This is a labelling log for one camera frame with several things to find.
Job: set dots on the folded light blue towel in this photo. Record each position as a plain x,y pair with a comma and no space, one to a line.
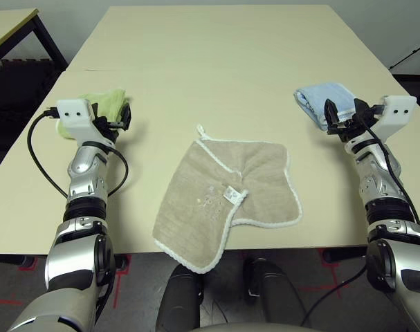
320,95

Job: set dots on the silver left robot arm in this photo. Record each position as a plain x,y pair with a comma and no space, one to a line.
81,166

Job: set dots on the beige towel with white trim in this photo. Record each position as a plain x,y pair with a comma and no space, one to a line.
196,207

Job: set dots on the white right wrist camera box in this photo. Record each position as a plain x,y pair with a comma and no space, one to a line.
398,110

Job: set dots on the dark foam floor mat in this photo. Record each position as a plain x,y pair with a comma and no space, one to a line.
23,86

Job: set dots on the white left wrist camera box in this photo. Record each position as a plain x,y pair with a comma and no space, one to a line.
73,114

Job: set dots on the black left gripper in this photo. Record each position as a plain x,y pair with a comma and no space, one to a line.
109,129

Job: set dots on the beige side table black frame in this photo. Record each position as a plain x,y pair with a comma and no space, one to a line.
9,24

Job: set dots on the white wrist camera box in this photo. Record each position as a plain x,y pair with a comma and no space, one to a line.
398,110
73,114

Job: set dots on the light grey robot waist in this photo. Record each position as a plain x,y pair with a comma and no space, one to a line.
258,328

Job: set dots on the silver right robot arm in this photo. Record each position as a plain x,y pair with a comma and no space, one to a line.
379,180

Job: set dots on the grey robot leg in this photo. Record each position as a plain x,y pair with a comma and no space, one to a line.
275,294
178,301

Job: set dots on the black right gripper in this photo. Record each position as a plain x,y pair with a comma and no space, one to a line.
355,128

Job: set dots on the grey robot right leg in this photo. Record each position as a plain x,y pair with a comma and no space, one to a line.
275,294

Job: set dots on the grey robot left leg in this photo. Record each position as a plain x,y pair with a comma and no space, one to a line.
178,301

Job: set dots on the folded green towel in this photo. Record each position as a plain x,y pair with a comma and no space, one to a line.
109,100

